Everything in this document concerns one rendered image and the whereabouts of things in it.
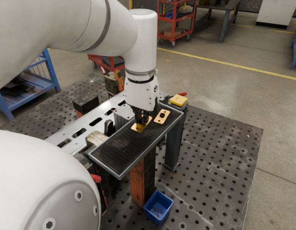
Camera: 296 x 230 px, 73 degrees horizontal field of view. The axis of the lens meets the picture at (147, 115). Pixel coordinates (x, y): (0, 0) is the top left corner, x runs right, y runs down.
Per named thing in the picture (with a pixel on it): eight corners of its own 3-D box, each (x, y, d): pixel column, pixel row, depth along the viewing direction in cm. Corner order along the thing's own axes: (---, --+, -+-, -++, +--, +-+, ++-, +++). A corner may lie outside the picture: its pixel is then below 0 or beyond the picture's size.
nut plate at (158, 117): (161, 109, 82) (162, 107, 81) (170, 112, 80) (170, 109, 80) (153, 121, 76) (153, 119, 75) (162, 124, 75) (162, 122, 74)
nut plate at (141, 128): (142, 114, 71) (142, 112, 70) (152, 117, 69) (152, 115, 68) (130, 129, 65) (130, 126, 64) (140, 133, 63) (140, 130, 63)
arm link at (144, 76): (162, 62, 55) (162, 72, 57) (135, 56, 58) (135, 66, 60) (148, 75, 49) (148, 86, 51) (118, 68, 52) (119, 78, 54)
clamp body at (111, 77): (116, 112, 154) (110, 69, 131) (130, 119, 147) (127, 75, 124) (106, 119, 148) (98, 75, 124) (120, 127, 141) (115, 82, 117)
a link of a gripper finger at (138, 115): (141, 102, 64) (142, 118, 68) (133, 100, 65) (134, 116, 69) (136, 108, 62) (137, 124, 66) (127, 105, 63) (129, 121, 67)
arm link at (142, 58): (116, 69, 52) (150, 74, 50) (110, 13, 43) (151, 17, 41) (128, 56, 58) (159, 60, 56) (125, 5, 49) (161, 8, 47)
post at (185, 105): (168, 156, 121) (175, 96, 93) (179, 162, 117) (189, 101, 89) (162, 164, 116) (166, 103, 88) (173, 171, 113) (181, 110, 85)
